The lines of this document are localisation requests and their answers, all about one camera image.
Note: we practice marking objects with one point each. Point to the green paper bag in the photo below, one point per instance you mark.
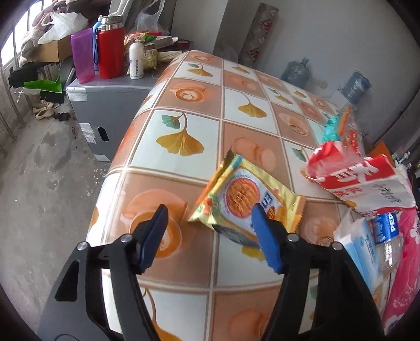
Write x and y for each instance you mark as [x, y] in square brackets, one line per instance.
[46, 85]

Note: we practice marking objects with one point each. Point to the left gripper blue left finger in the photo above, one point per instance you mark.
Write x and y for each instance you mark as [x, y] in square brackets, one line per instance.
[148, 236]

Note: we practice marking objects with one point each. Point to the patterned tablecloth on table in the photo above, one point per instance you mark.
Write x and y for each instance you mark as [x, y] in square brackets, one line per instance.
[207, 282]

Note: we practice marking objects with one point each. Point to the tall patterned roll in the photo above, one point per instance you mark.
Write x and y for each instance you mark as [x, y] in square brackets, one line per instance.
[257, 34]

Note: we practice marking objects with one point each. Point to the grey side cabinet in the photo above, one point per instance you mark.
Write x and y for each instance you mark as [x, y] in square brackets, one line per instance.
[105, 108]

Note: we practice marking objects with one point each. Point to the cardboard box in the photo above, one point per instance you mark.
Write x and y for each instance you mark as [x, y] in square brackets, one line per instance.
[54, 51]

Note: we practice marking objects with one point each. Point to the white small bottle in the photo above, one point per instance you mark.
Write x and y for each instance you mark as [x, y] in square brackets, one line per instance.
[136, 59]

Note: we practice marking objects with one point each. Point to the clear Pepsi plastic bottle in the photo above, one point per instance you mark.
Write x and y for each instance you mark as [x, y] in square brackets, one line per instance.
[388, 241]

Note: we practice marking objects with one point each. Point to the water jug on dispenser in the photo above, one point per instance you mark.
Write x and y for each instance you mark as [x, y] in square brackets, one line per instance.
[356, 87]

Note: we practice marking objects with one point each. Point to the green plastic bag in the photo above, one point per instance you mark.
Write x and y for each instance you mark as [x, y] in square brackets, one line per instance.
[330, 131]

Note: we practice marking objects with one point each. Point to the yellow Enaak snack packet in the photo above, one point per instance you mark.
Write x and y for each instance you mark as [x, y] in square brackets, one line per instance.
[227, 201]

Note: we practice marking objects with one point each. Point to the purple plastic container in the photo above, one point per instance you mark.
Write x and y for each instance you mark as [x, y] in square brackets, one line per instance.
[82, 52]

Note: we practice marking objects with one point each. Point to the large blue water jug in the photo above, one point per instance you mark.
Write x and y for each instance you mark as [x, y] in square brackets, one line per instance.
[297, 73]

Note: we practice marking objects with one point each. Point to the white plastic bag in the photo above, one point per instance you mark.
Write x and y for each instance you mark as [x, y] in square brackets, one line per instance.
[147, 19]

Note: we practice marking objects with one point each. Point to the clear red printed plastic bag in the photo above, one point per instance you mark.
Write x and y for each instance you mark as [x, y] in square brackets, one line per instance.
[348, 131]

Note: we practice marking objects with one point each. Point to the pink floral blanket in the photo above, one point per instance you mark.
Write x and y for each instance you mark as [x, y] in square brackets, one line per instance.
[406, 281]

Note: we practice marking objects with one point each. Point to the red white snack bag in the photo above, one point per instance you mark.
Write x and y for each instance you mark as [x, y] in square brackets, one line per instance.
[371, 186]

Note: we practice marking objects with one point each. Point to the red thermos bottle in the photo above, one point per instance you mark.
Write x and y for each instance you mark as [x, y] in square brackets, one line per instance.
[110, 46]

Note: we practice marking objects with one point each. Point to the orange stool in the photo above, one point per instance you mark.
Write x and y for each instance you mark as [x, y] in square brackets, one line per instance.
[381, 149]

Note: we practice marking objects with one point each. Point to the blue white medicine box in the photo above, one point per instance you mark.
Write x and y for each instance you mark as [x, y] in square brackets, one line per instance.
[358, 241]

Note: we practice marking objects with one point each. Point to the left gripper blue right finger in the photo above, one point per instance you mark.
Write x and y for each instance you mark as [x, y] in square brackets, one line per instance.
[268, 243]

